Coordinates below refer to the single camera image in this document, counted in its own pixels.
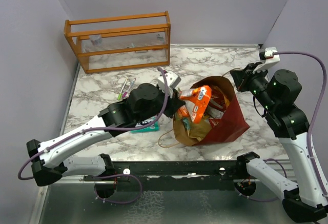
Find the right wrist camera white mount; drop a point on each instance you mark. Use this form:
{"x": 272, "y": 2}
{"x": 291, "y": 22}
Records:
{"x": 268, "y": 59}

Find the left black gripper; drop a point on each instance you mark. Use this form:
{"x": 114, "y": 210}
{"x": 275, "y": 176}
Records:
{"x": 174, "y": 102}

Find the orange white snack packet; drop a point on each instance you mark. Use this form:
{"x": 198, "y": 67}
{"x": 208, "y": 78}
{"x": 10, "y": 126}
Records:
{"x": 196, "y": 101}

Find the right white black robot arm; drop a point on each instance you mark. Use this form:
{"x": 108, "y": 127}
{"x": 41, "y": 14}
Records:
{"x": 303, "y": 200}

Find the small patterned cup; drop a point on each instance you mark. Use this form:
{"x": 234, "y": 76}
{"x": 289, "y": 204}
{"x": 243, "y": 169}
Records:
{"x": 96, "y": 39}

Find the orange wooden rack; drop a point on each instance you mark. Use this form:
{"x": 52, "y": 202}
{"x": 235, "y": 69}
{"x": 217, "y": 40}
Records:
{"x": 122, "y": 48}

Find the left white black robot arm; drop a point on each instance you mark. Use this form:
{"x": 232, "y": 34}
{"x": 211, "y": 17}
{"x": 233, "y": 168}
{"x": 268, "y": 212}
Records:
{"x": 55, "y": 158}

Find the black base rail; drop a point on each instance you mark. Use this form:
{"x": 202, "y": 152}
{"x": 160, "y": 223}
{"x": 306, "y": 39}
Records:
{"x": 185, "y": 175}

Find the red brown paper bag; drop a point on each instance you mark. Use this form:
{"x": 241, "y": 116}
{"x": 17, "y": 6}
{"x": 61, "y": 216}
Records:
{"x": 231, "y": 126}

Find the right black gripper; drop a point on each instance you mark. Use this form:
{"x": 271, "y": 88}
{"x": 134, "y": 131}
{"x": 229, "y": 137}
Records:
{"x": 243, "y": 77}

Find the red white chips bag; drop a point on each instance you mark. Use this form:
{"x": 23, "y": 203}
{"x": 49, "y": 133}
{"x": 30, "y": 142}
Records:
{"x": 217, "y": 106}

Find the gold teal chips bag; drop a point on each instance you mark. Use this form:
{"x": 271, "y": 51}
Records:
{"x": 196, "y": 132}

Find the teal Fox's candy bag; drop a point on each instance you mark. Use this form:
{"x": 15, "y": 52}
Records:
{"x": 144, "y": 126}

